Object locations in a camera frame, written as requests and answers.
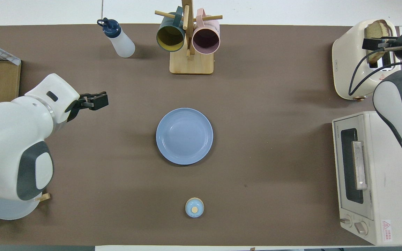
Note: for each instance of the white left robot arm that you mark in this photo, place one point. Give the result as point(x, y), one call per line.
point(12, 139)

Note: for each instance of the brown table mat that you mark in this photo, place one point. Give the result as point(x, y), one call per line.
point(257, 104)

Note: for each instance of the pink mug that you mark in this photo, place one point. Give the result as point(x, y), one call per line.
point(206, 40)

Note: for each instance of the white squeeze bottle blue cap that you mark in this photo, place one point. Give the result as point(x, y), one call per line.
point(122, 43)

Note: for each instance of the cream two-slot toaster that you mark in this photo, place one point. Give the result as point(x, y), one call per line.
point(347, 62)

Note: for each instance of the toasted bread slice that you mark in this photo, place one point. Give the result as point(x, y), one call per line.
point(375, 29)

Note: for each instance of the dark green mug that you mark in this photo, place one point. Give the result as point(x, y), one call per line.
point(170, 36)

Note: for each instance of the blue round dinner plate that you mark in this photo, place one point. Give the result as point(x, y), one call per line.
point(183, 136)

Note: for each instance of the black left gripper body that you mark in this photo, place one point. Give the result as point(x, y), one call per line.
point(74, 108)

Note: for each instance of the small blue seasoning shaker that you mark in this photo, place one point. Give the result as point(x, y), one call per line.
point(194, 207)

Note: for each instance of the white toaster oven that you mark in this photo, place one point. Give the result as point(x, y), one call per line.
point(389, 209)

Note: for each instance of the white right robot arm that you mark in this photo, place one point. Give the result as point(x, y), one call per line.
point(396, 104)

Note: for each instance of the wooden mug tree stand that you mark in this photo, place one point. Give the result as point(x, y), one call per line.
point(191, 64)

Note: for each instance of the wooden plate rack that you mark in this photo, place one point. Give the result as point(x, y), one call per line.
point(44, 197)

